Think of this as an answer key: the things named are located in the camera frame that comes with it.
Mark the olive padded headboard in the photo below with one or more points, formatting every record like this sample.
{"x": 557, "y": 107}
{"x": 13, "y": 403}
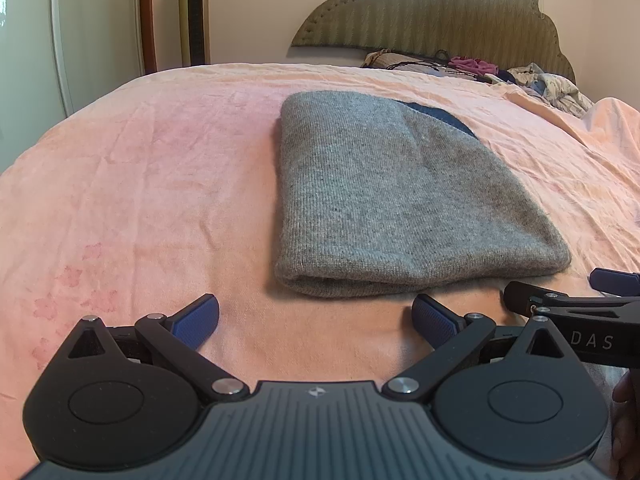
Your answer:
{"x": 440, "y": 15}

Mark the beige pillow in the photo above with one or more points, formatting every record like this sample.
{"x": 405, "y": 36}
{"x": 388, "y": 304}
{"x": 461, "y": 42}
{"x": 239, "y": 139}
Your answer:
{"x": 387, "y": 60}

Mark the magenta cloth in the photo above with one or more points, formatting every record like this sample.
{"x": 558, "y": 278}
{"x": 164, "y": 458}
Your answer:
{"x": 470, "y": 65}

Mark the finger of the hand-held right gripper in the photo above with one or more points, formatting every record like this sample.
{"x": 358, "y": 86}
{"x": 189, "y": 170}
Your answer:
{"x": 612, "y": 280}
{"x": 520, "y": 296}

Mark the person's right hand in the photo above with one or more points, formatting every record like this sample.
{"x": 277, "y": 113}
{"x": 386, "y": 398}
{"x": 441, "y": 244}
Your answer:
{"x": 627, "y": 420}

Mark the pile of pale clothes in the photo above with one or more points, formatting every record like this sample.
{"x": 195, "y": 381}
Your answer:
{"x": 560, "y": 87}

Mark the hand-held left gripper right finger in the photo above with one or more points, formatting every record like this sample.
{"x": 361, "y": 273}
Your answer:
{"x": 434, "y": 321}

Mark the grey sweater with navy sleeves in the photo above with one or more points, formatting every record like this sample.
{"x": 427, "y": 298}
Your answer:
{"x": 390, "y": 200}

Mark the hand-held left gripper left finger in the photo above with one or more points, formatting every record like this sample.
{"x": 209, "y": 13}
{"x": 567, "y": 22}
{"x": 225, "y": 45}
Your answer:
{"x": 197, "y": 317}

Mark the pink bed blanket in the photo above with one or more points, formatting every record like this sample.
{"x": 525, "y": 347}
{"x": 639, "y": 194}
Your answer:
{"x": 150, "y": 185}

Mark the brown wooden frame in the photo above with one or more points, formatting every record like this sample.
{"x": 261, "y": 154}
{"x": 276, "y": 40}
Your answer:
{"x": 148, "y": 20}

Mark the white wardrobe with flower stickers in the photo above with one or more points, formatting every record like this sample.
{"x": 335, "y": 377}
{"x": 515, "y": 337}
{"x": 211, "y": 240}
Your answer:
{"x": 95, "y": 35}

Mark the gold tower fan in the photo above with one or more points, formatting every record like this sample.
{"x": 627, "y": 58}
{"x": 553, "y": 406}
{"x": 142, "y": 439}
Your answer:
{"x": 194, "y": 15}

